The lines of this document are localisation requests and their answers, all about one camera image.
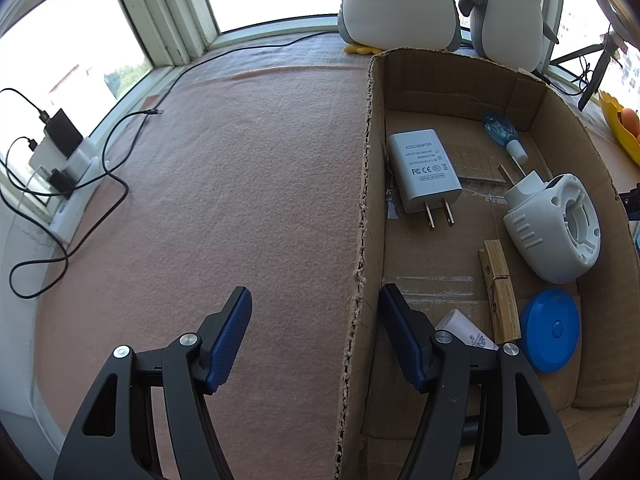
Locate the large penguin plush toy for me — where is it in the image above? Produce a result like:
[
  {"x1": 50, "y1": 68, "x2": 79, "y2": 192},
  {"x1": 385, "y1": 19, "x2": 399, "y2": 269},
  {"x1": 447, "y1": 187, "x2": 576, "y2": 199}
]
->
[{"x1": 322, "y1": 0, "x2": 483, "y2": 56}]

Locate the cardboard box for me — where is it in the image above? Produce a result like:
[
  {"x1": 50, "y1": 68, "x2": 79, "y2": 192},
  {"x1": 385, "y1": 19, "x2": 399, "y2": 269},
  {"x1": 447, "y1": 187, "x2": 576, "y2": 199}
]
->
[{"x1": 335, "y1": 47, "x2": 640, "y2": 480}]

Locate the pink blanket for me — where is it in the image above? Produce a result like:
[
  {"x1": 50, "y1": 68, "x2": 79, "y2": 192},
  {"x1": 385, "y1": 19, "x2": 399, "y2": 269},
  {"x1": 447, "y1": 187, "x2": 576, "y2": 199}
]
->
[{"x1": 32, "y1": 67, "x2": 381, "y2": 480}]

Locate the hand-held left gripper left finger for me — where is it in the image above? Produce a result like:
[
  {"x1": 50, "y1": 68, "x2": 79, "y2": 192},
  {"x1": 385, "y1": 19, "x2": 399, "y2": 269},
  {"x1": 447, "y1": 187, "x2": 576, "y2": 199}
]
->
[{"x1": 52, "y1": 286, "x2": 252, "y2": 480}]

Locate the small penguin plush toy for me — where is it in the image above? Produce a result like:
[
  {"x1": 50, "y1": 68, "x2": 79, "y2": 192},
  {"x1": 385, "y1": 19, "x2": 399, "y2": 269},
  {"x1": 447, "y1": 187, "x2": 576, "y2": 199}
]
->
[{"x1": 459, "y1": 0, "x2": 560, "y2": 72}]

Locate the white plug-in device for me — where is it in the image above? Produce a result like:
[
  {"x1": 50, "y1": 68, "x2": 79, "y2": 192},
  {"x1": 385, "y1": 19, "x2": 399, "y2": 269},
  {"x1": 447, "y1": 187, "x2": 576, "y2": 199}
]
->
[{"x1": 497, "y1": 164, "x2": 601, "y2": 283}]

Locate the white wall charger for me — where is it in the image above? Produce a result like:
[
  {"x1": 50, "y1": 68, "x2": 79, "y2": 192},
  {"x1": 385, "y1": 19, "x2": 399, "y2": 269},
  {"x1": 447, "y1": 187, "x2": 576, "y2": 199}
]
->
[{"x1": 28, "y1": 137, "x2": 96, "y2": 176}]

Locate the white power adapter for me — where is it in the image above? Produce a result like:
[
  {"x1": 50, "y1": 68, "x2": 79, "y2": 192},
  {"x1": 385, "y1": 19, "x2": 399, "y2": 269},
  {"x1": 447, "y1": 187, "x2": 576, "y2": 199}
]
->
[{"x1": 386, "y1": 130, "x2": 463, "y2": 231}]

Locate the white tube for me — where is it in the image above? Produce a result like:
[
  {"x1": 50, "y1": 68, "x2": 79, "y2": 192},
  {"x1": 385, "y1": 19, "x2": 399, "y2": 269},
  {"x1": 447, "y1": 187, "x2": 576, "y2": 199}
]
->
[{"x1": 434, "y1": 309, "x2": 500, "y2": 352}]

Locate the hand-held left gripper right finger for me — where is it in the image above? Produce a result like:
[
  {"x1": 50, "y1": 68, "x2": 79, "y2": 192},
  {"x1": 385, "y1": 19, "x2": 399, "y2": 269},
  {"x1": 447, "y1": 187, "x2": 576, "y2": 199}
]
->
[{"x1": 378, "y1": 284, "x2": 581, "y2": 480}]

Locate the looped black cable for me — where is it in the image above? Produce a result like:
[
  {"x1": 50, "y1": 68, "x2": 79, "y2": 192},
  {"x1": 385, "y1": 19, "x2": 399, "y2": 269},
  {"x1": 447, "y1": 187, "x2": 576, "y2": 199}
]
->
[{"x1": 10, "y1": 110, "x2": 163, "y2": 300}]

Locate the blue round lid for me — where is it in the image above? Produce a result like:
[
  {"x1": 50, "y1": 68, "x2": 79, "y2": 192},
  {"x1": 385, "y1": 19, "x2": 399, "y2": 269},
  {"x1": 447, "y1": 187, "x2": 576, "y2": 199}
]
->
[{"x1": 519, "y1": 287, "x2": 581, "y2": 373}]

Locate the black power bank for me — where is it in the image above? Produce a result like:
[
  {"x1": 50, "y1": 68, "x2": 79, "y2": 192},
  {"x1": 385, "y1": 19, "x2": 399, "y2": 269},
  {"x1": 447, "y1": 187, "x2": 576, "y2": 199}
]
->
[{"x1": 42, "y1": 108, "x2": 85, "y2": 148}]

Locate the black charging cable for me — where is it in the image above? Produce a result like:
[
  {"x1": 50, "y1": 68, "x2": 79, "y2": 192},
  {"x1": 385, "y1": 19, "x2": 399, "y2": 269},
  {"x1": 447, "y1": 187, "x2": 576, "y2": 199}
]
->
[{"x1": 0, "y1": 87, "x2": 51, "y2": 123}]

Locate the wooden clothespin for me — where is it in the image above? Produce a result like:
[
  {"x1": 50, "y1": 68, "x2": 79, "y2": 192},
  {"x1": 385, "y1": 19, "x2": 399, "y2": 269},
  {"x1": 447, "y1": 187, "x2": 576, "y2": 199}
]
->
[{"x1": 477, "y1": 239, "x2": 522, "y2": 345}]

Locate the black tripod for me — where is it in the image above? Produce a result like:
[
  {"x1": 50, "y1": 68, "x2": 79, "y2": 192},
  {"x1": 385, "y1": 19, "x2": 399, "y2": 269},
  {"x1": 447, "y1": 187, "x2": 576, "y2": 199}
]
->
[{"x1": 547, "y1": 30, "x2": 628, "y2": 111}]

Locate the long black cable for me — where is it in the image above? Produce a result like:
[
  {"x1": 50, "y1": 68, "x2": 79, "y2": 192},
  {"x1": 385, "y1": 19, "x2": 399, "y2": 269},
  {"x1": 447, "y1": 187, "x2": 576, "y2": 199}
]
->
[{"x1": 142, "y1": 30, "x2": 341, "y2": 116}]

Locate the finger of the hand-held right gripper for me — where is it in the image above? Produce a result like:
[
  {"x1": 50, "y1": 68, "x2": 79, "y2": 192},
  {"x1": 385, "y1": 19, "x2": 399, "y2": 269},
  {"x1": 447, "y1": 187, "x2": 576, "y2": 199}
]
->
[{"x1": 619, "y1": 180, "x2": 640, "y2": 221}]

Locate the white power strip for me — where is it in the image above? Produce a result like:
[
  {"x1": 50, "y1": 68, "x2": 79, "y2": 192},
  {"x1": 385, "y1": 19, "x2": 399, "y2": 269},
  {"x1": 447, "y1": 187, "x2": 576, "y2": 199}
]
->
[{"x1": 27, "y1": 137, "x2": 113, "y2": 241}]

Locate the yellow leaf-shaped bowl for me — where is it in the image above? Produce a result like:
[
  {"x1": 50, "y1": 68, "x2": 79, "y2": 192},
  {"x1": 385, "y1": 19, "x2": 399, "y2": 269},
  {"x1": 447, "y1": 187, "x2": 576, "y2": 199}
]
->
[{"x1": 599, "y1": 91, "x2": 640, "y2": 168}]

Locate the small black charger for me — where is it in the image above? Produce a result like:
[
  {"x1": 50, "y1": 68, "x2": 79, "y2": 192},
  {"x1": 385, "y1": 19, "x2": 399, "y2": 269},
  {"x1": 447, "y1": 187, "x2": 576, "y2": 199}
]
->
[{"x1": 48, "y1": 169, "x2": 76, "y2": 196}]

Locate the checked cloth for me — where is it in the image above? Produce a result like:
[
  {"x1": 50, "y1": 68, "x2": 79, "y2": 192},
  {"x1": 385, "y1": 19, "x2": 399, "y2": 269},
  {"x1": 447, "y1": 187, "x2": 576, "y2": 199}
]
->
[{"x1": 165, "y1": 30, "x2": 640, "y2": 111}]

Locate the white ring light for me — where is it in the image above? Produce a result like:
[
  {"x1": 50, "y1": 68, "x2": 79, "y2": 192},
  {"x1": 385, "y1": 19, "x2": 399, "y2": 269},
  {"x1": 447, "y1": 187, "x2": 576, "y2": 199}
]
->
[{"x1": 575, "y1": 0, "x2": 640, "y2": 53}]

